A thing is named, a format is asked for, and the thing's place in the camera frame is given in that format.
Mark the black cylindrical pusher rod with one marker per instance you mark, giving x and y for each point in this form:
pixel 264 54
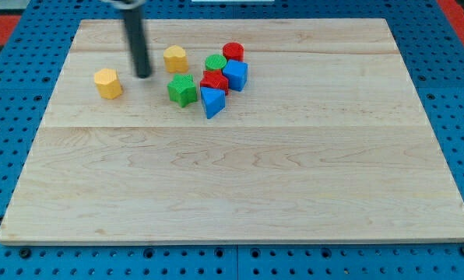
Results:
pixel 135 32

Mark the yellow heart block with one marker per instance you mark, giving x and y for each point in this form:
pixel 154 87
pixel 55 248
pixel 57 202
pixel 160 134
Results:
pixel 175 59

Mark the yellow hexagon block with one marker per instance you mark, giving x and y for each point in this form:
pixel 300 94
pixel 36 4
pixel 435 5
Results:
pixel 107 83

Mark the green star block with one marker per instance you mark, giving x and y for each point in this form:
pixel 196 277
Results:
pixel 182 89

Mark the green cylinder block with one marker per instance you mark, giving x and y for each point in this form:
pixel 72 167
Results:
pixel 215 62

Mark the red star block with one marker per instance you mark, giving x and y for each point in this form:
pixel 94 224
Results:
pixel 215 79

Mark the red cylinder block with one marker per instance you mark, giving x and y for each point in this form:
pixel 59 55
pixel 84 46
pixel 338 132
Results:
pixel 234 51

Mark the blue triangle block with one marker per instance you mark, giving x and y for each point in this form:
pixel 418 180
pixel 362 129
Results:
pixel 213 101

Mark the blue cube block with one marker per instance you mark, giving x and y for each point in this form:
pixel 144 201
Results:
pixel 237 74

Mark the light wooden board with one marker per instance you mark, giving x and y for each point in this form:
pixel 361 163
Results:
pixel 328 142

